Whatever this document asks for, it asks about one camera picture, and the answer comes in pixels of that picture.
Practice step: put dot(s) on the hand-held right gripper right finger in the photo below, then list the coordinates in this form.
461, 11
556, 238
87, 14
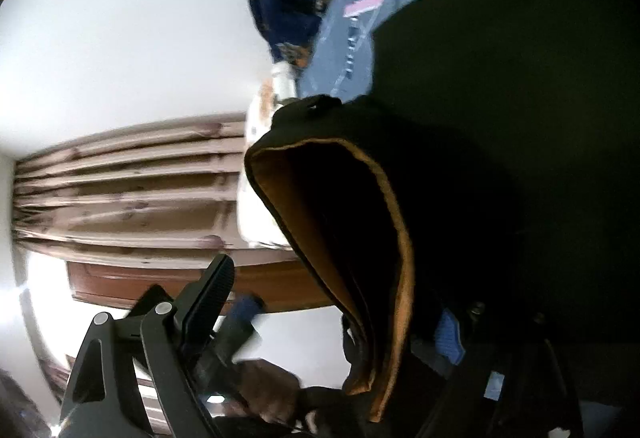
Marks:
450, 335

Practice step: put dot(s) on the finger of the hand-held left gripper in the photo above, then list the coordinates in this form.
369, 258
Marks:
245, 307

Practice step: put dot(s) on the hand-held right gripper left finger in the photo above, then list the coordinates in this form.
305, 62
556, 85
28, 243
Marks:
205, 303

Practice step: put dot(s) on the black pants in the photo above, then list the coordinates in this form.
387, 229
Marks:
500, 143

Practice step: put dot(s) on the person's left hand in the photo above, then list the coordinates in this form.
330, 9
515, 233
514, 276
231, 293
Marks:
270, 388

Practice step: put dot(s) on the brown wooden headboard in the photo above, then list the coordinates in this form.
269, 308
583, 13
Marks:
150, 283

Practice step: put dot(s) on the white floral pillow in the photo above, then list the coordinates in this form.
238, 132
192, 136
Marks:
252, 218

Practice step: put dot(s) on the beige floral curtain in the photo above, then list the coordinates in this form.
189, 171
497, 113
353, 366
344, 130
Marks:
125, 188

